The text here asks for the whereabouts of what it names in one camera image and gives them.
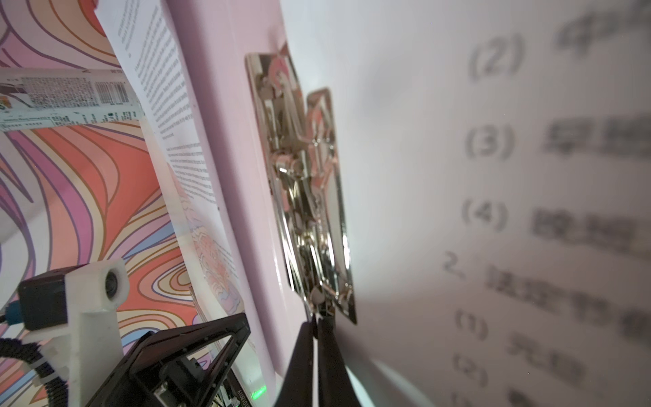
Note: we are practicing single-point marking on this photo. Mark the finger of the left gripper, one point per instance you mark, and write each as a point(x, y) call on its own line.
point(138, 374)

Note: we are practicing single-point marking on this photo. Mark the printed paper sheet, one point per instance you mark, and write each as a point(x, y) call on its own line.
point(495, 162)
point(145, 42)

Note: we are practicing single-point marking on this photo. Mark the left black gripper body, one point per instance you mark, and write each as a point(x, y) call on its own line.
point(182, 382)

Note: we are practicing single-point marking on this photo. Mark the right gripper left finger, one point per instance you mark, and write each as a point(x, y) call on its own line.
point(297, 386)

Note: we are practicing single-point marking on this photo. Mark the silver drink can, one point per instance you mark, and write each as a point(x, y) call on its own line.
point(36, 99)

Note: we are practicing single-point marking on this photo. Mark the pink paper folder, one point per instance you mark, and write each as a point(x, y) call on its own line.
point(215, 38)

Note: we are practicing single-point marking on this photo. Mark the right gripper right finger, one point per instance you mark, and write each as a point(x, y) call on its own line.
point(334, 385)

